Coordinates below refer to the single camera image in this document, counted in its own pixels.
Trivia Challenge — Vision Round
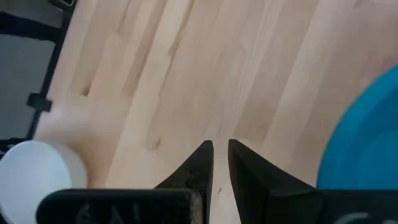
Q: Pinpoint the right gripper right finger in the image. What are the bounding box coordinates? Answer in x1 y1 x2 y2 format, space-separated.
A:
228 138 398 224

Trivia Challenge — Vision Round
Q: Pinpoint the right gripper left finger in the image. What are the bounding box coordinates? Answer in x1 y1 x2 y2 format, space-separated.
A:
35 139 215 224

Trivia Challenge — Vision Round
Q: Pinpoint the teal bowl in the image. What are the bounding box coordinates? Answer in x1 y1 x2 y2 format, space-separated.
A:
316 63 398 191

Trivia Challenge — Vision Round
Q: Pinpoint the white bowl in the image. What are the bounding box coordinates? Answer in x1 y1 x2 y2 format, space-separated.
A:
0 136 90 224

